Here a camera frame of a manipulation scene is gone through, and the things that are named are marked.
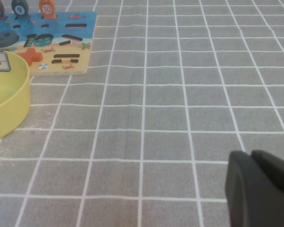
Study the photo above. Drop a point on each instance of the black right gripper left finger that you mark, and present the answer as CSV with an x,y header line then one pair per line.
x,y
248,196

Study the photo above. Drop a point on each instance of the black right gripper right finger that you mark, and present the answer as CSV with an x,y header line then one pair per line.
x,y
277,172

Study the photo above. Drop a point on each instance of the blue wooden number puzzle board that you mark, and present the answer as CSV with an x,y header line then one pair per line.
x,y
82,56

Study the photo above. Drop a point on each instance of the yellow plastic bowl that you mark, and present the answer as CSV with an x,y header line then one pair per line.
x,y
11,113

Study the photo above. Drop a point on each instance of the orange wooden plus piece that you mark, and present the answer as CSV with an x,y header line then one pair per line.
x,y
30,56

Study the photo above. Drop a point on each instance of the grey white-grid tablecloth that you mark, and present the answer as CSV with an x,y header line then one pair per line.
x,y
168,118

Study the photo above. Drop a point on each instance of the orange wooden fish numbered ten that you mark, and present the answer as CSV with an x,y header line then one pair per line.
x,y
47,9

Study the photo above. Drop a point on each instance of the dark blue wooden number nine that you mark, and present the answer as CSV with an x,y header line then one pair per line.
x,y
6,39

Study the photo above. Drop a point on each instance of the dark blue fish numbered nine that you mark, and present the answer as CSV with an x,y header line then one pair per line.
x,y
19,9

